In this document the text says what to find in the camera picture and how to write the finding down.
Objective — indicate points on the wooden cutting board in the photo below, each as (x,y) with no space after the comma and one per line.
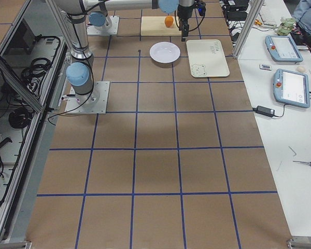
(154,26)

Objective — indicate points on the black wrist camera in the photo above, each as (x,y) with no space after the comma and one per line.
(201,7)

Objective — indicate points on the green white tape rolls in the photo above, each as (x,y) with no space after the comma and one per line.
(286,26)

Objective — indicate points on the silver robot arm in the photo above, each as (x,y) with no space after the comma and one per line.
(97,11)

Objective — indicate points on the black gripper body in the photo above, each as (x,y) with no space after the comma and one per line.
(183,14)

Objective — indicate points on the aluminium frame post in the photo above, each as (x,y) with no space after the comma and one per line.
(252,15)

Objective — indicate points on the orange fruit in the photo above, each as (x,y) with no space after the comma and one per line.
(168,21)

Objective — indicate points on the near blue teach pendant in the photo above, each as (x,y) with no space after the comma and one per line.
(291,88)

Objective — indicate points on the black power adapter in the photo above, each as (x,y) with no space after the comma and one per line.
(265,111)

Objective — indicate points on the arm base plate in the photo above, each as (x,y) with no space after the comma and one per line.
(85,105)
(109,28)

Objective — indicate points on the small white card box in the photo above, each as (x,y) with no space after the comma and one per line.
(265,67)

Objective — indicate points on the beige egg shaped object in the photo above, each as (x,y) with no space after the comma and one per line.
(301,69)

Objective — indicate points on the white keyboard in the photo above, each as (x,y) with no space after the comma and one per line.
(266,17)

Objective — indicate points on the blue teach pendant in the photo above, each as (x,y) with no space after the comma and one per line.
(283,49)
(291,88)

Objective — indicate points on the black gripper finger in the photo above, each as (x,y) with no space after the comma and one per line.
(184,31)

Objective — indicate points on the far blue teach pendant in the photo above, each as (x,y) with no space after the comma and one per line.
(283,49)

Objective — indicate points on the cream bear tray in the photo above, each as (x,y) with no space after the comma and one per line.
(206,58)

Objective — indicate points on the white round plate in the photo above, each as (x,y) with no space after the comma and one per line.
(164,52)

